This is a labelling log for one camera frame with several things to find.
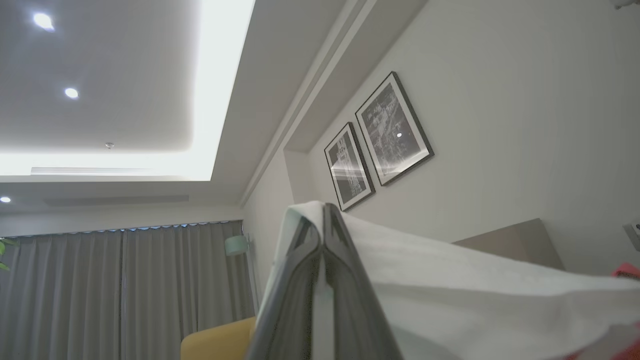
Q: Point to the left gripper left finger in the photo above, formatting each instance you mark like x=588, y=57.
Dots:
x=290, y=310

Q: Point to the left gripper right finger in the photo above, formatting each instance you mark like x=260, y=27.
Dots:
x=355, y=310

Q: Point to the red shorts white stripe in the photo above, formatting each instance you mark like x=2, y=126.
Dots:
x=475, y=300

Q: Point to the grey curtain panel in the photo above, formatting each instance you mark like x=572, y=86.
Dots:
x=60, y=300
x=185, y=285

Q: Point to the small framed black picture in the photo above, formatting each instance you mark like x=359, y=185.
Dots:
x=349, y=167

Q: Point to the grey-brown headboard panel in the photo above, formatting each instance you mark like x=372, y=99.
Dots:
x=520, y=245

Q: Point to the large framed black picture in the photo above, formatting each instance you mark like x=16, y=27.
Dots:
x=395, y=130

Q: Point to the slotted ceiling air vent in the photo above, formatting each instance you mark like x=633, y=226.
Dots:
x=90, y=170

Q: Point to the green plant leaves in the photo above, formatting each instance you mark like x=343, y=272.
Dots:
x=5, y=250

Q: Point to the pale green wall lamp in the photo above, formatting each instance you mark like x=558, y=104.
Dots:
x=236, y=245

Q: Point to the grey wall switch panel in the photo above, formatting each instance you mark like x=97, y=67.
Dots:
x=633, y=234

